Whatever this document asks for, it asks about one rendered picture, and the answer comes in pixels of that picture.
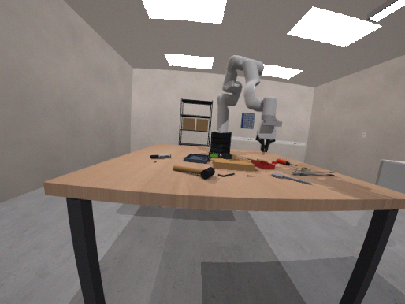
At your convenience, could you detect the red rectangular tray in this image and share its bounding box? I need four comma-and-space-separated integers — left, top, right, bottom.
251, 161, 275, 169

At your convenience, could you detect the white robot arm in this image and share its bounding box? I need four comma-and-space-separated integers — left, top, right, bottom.
215, 55, 282, 133

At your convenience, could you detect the light brown wooden board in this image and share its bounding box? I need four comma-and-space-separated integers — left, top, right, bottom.
214, 158, 255, 172

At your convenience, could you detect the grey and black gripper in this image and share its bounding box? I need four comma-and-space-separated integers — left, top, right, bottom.
255, 120, 277, 152

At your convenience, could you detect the black-headed mallet with wooden handle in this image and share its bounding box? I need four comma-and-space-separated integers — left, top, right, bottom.
173, 165, 215, 180

